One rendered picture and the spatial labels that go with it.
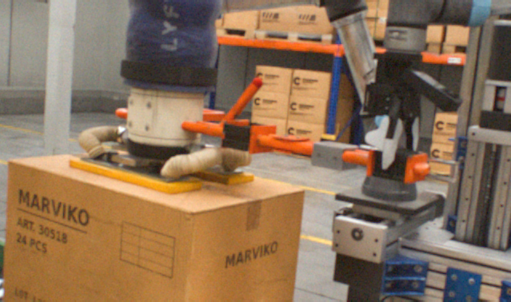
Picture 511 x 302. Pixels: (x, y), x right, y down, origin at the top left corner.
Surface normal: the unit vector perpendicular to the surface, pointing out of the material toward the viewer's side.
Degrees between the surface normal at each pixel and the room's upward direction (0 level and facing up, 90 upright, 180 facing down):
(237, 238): 90
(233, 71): 90
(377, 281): 90
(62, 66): 90
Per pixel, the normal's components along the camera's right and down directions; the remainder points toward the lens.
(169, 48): 0.16, 0.07
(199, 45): 0.69, 0.01
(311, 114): -0.52, 0.10
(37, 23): 0.85, 0.15
